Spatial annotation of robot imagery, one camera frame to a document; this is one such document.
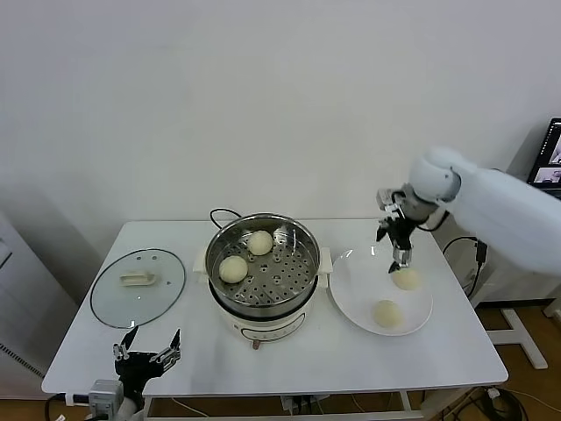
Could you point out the open dark laptop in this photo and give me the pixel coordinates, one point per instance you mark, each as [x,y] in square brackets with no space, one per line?
[550,175]

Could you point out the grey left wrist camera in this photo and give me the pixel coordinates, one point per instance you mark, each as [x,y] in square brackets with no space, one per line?
[105,394]

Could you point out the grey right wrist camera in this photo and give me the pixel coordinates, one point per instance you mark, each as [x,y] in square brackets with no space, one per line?
[385,197]

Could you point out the white power strip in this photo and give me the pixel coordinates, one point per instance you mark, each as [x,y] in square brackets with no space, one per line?
[302,402]

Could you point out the white table frame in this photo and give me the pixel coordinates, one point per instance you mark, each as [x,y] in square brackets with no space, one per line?
[406,401]

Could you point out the perforated steel steamer basket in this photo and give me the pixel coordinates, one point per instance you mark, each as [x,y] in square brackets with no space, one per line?
[280,280]

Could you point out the white steamed baozi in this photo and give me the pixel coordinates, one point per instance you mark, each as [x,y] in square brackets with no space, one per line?
[408,280]
[387,314]
[260,242]
[233,269]

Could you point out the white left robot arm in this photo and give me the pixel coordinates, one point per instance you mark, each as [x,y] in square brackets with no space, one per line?
[129,410]

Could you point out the glass pot lid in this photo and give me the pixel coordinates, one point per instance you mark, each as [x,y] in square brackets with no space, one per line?
[140,302]

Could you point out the white floor appliance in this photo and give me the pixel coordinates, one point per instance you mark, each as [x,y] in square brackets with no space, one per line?
[26,298]

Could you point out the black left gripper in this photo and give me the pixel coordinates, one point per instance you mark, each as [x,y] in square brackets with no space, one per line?
[133,366]

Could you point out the white side desk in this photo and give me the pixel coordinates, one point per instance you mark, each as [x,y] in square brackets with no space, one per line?
[517,289]

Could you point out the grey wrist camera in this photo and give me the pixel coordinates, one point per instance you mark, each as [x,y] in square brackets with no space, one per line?
[385,197]
[105,394]

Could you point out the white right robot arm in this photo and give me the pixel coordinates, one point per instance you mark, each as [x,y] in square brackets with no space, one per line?
[504,206]

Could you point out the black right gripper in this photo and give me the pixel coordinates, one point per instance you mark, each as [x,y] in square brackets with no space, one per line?
[402,230]

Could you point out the white round plate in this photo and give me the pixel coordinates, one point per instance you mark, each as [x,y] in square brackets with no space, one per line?
[355,285]

